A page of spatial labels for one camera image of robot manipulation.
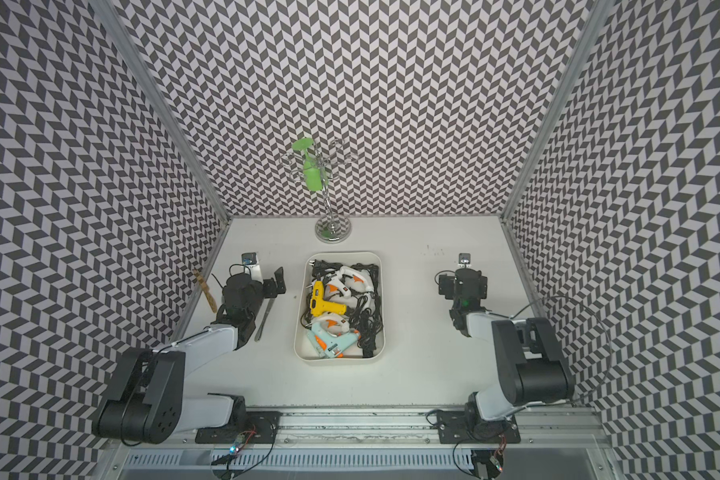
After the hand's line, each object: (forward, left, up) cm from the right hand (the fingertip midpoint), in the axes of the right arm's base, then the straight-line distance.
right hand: (462, 279), depth 94 cm
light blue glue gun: (-20, +36, 0) cm, 41 cm away
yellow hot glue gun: (-9, +45, +1) cm, 46 cm away
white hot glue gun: (-14, +40, -1) cm, 43 cm away
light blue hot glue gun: (-23, +39, +2) cm, 46 cm away
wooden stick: (-1, +84, -5) cm, 84 cm away
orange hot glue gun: (-20, +43, +1) cm, 47 cm away
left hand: (0, +61, +6) cm, 61 cm away
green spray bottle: (+29, +48, +18) cm, 59 cm away
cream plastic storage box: (+2, +35, -3) cm, 35 cm away
